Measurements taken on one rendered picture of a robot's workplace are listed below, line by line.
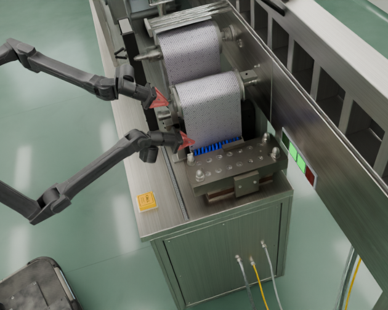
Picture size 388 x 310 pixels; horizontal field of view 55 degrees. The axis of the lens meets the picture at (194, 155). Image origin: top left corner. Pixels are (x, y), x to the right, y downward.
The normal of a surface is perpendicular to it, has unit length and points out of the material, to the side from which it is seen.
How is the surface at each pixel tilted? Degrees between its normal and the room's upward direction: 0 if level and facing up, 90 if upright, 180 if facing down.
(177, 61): 92
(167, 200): 0
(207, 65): 92
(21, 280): 0
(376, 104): 90
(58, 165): 0
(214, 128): 90
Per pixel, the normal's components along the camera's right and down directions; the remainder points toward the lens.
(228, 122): 0.28, 0.68
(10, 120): -0.12, -0.68
